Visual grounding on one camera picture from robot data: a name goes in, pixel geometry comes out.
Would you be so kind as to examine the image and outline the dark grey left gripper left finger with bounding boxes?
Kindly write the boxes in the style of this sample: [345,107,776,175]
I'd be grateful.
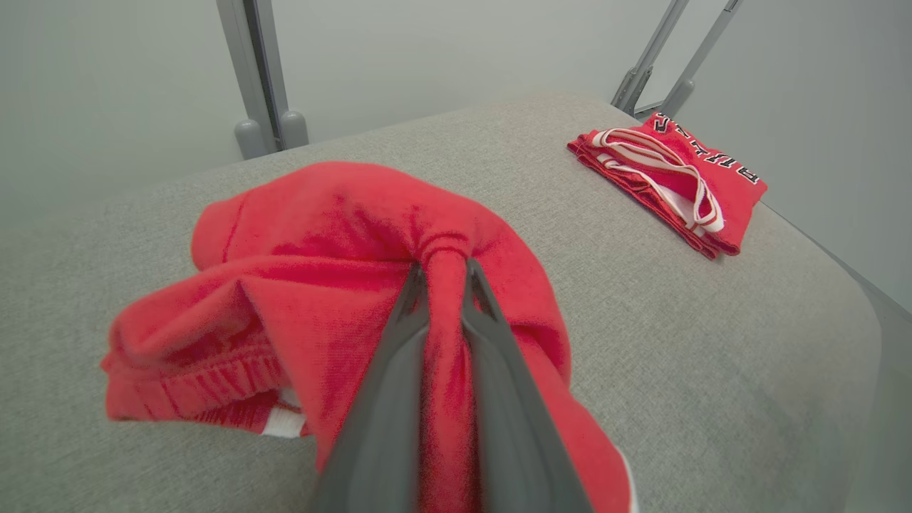
[306,261,432,513]

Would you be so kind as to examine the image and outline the grey partition post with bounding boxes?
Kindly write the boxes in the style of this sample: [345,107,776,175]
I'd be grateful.
[216,0,310,161]

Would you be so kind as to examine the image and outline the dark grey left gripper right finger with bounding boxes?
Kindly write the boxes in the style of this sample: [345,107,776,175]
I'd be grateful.
[460,257,596,513]

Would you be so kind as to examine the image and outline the grey slanted frame legs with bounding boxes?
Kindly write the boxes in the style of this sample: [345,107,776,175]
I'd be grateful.
[611,0,746,120]

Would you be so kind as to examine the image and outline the grey fabric upholstered bench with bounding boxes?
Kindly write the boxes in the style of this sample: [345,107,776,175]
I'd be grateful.
[0,89,912,513]

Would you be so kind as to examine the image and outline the red white lettered jersey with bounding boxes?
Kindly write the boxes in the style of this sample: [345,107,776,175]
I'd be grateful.
[567,110,769,261]

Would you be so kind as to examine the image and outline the red white printed shorts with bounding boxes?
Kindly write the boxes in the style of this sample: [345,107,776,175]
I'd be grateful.
[100,160,639,513]

